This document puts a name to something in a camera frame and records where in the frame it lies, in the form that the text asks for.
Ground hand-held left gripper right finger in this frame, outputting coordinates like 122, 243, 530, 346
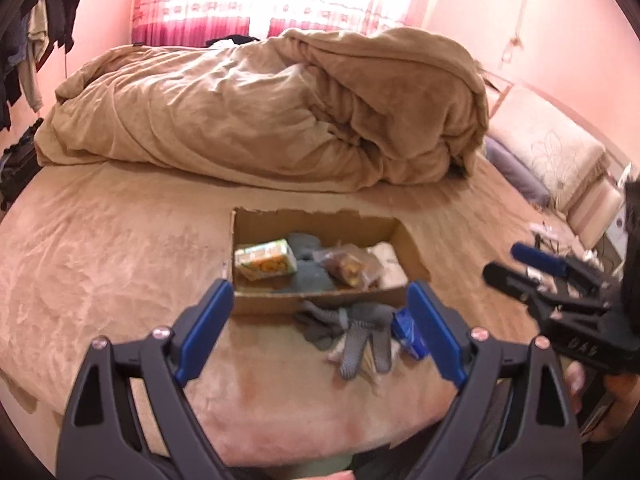
405, 281, 583, 480

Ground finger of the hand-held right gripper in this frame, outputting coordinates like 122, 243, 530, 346
482, 261, 608, 321
511, 242, 608, 293

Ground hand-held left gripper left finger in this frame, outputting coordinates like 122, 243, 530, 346
56, 278, 236, 480

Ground blue snack packet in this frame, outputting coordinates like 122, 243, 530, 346
391, 308, 430, 361

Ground grey knitted glove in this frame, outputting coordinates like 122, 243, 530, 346
294, 301, 351, 351
327, 305, 401, 383

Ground cardboard box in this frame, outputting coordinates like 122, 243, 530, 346
227, 207, 432, 317

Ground person's right hand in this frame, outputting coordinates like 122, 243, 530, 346
565, 361, 640, 443

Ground white packet in box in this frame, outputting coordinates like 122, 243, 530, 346
367, 241, 411, 288

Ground pink striped pillow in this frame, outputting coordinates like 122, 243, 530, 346
567, 177, 626, 251

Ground green drink carton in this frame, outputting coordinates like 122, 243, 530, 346
234, 239, 298, 282

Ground clear snack bag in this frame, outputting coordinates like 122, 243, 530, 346
314, 243, 385, 291

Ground purple pillow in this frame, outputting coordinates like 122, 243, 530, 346
482, 137, 551, 206

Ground bed with tan sheet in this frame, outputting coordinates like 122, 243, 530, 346
0, 152, 601, 461

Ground cream floral pillow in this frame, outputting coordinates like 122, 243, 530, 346
487, 85, 611, 211

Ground grey folded cloth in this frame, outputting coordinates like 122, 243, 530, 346
285, 232, 338, 293

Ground tan crumpled blanket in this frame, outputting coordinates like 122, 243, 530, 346
35, 26, 490, 193

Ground black bag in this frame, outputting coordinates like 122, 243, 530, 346
0, 119, 46, 211

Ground dark cloth by window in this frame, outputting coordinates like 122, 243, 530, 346
205, 35, 261, 51

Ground pink patterned curtains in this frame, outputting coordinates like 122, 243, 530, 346
131, 0, 436, 46

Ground hanging dark clothes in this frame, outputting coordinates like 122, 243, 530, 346
0, 0, 83, 131

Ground white wall cable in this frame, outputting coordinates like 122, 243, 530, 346
500, 0, 533, 68

